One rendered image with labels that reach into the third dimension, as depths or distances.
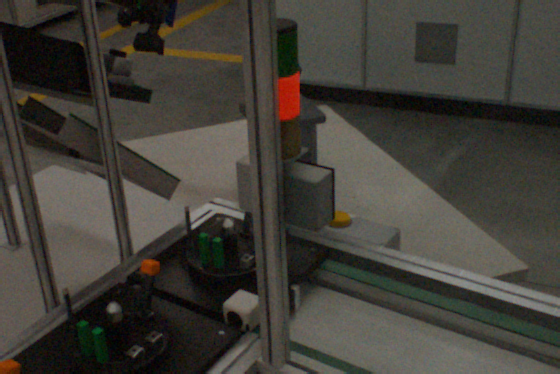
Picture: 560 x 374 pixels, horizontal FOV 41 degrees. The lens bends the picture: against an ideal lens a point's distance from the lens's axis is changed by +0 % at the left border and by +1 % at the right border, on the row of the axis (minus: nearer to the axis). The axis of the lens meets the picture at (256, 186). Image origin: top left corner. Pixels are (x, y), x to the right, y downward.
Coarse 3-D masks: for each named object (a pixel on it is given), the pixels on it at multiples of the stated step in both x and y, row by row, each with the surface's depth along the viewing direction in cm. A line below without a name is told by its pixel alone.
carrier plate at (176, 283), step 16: (208, 224) 132; (240, 224) 131; (160, 256) 123; (176, 256) 123; (160, 272) 119; (176, 272) 119; (160, 288) 115; (176, 288) 115; (192, 288) 114; (208, 288) 114; (224, 288) 114; (240, 288) 114; (256, 288) 113; (176, 304) 114; (192, 304) 111; (208, 304) 111; (224, 320) 108
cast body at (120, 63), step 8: (112, 48) 125; (104, 56) 124; (112, 56) 123; (120, 56) 125; (104, 64) 124; (112, 64) 123; (120, 64) 124; (128, 64) 126; (112, 72) 123; (120, 72) 125; (128, 72) 126; (112, 80) 124; (120, 80) 125; (128, 80) 127
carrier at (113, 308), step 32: (64, 288) 98; (128, 288) 115; (96, 320) 105; (128, 320) 105; (160, 320) 104; (192, 320) 107; (32, 352) 103; (64, 352) 103; (96, 352) 97; (128, 352) 96; (160, 352) 99; (192, 352) 101; (224, 352) 102
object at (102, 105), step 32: (0, 32) 97; (96, 32) 111; (0, 64) 99; (96, 64) 112; (0, 96) 100; (96, 96) 116; (0, 160) 141; (0, 192) 143; (32, 192) 108; (32, 224) 109; (128, 224) 127; (32, 256) 113; (128, 256) 129
